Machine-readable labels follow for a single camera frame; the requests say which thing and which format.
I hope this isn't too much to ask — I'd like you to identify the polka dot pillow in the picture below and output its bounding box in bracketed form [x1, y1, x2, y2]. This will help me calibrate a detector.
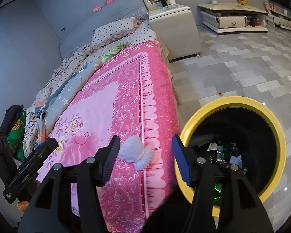
[91, 17, 141, 50]

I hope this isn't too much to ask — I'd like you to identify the pink plush toy right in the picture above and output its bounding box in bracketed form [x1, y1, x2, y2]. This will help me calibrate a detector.
[105, 0, 113, 5]

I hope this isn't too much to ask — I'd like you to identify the white foam fruit net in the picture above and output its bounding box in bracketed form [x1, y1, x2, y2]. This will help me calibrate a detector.
[118, 135, 153, 171]

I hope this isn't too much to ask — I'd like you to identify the white bedside cabinet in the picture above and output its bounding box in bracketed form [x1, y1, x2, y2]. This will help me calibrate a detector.
[149, 4, 201, 61]

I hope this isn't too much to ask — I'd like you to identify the pink plush toy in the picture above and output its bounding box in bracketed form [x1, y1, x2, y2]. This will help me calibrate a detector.
[92, 5, 102, 14]
[105, 0, 113, 5]

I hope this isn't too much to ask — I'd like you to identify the person's left hand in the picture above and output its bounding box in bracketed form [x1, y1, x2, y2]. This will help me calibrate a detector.
[17, 201, 30, 214]

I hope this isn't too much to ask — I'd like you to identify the yellow rimmed black trash bin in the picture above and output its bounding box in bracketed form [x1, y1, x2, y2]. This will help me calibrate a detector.
[180, 96, 287, 203]

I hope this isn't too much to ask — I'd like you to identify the pink plush toy left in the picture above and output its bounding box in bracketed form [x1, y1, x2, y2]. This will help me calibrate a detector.
[92, 5, 102, 14]

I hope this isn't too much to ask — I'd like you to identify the yellow pot ornament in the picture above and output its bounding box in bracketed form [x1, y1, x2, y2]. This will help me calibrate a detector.
[238, 0, 249, 5]

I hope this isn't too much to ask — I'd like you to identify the grey blue floral blanket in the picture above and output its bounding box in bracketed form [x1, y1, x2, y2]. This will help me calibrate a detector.
[35, 57, 102, 144]

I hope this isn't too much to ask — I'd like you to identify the pink floral bed quilt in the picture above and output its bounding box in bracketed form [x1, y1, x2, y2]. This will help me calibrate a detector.
[37, 40, 179, 232]

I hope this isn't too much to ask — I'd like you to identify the white tv stand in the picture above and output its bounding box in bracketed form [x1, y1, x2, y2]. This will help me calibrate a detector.
[198, 3, 268, 34]

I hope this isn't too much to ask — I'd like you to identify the grey bed headboard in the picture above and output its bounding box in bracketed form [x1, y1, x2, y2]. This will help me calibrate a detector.
[59, 0, 148, 59]

